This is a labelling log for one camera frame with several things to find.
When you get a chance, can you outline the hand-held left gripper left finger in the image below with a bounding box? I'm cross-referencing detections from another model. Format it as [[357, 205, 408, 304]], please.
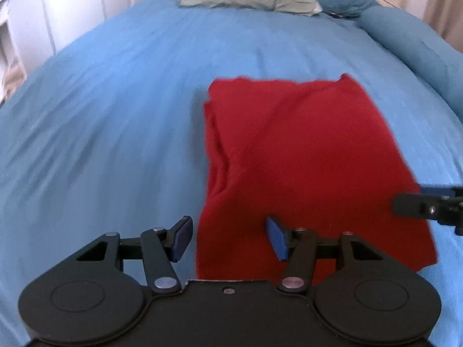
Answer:
[[74, 216, 193, 294]]

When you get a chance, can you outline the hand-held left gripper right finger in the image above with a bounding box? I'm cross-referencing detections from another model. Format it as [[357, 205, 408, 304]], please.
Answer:
[[267, 216, 384, 293]]

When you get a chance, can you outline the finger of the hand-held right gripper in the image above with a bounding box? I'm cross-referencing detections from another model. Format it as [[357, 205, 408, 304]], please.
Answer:
[[392, 192, 463, 237], [420, 184, 463, 199]]

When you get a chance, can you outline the red long-sleeved sweater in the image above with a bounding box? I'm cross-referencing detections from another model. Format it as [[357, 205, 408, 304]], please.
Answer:
[[195, 73, 438, 286]]

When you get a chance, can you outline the rolled blue duvet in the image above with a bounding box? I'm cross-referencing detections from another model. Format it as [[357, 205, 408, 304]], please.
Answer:
[[357, 6, 463, 125]]

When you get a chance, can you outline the blue bed sheet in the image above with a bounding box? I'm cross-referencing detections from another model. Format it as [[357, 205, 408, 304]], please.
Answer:
[[0, 0, 463, 347]]

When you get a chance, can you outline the beige curtain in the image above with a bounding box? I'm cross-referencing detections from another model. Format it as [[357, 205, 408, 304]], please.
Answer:
[[421, 0, 463, 52]]

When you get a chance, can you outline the white wardrobe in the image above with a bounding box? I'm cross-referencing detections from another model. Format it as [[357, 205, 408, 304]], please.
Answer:
[[22, 0, 147, 56]]

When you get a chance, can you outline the white shelf unit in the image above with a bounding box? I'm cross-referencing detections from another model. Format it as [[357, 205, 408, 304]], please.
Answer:
[[0, 0, 27, 104]]

